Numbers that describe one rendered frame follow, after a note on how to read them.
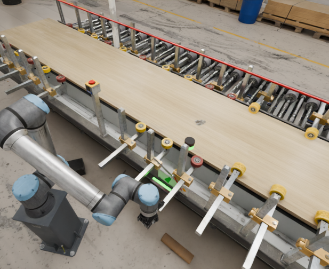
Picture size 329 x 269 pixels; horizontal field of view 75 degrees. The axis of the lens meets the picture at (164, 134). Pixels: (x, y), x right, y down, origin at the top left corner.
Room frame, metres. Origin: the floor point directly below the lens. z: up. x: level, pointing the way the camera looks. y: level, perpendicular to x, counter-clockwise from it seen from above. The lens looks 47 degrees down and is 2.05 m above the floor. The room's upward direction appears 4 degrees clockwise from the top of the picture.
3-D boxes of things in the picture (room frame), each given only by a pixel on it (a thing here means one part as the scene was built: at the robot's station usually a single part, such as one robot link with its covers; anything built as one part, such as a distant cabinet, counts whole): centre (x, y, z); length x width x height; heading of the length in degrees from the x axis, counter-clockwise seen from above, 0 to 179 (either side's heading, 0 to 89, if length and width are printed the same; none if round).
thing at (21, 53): (1.76, 1.32, 0.89); 0.03 x 0.03 x 0.48; 56
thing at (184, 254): (0.56, -0.18, 0.04); 0.30 x 0.08 x 0.08; 56
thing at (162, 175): (0.77, -0.08, 0.75); 0.26 x 0.01 x 0.10; 56
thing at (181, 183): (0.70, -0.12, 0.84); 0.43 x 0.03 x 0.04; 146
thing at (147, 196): (0.45, 0.05, 1.14); 0.10 x 0.09 x 0.12; 65
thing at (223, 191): (0.62, -0.35, 0.95); 0.13 x 0.06 x 0.05; 56
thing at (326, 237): (0.35, -0.74, 0.89); 0.03 x 0.03 x 0.48; 56
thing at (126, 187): (0.49, 0.16, 1.14); 0.12 x 0.12 x 0.09; 65
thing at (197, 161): (0.86, -0.23, 0.85); 0.08 x 0.08 x 0.11
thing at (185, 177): (0.76, -0.14, 0.85); 0.13 x 0.06 x 0.05; 56
